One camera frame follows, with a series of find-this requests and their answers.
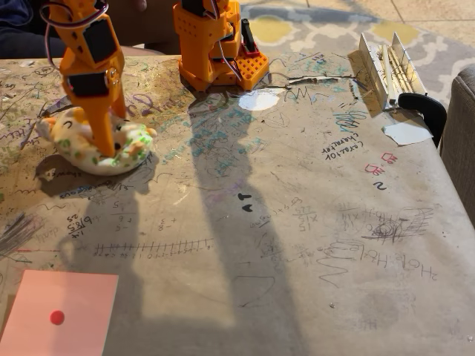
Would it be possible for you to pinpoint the white floral cat plush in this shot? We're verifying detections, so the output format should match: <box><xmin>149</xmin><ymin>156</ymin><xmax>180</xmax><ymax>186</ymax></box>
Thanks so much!
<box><xmin>36</xmin><ymin>106</ymin><xmax>157</xmax><ymax>176</ymax></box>

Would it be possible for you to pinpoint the seated person body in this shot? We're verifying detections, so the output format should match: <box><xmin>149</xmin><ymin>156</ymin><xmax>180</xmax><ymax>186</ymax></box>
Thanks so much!
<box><xmin>0</xmin><ymin>0</ymin><xmax>179</xmax><ymax>51</ymax></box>

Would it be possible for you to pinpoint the pink paper sheet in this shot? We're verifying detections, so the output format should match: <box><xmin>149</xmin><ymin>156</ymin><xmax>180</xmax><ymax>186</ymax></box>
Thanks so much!
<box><xmin>0</xmin><ymin>269</ymin><xmax>119</xmax><ymax>356</ymax></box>

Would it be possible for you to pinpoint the grey yellow patterned rug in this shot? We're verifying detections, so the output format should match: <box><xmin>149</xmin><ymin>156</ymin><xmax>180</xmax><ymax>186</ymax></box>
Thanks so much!
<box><xmin>237</xmin><ymin>0</ymin><xmax>475</xmax><ymax>103</ymax></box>

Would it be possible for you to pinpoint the scribbled brown paper table cover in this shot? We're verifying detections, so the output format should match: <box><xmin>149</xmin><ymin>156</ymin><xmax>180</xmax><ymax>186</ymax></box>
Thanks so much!
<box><xmin>0</xmin><ymin>51</ymin><xmax>475</xmax><ymax>356</ymax></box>

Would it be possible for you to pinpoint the white paper scrap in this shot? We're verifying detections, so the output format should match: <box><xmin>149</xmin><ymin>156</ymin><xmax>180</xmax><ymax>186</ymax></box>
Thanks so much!
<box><xmin>381</xmin><ymin>120</ymin><xmax>434</xmax><ymax>146</ymax></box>

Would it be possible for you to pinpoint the grey fabric sofa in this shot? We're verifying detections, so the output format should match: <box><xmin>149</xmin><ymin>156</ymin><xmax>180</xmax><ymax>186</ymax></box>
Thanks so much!
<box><xmin>439</xmin><ymin>63</ymin><xmax>475</xmax><ymax>223</ymax></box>

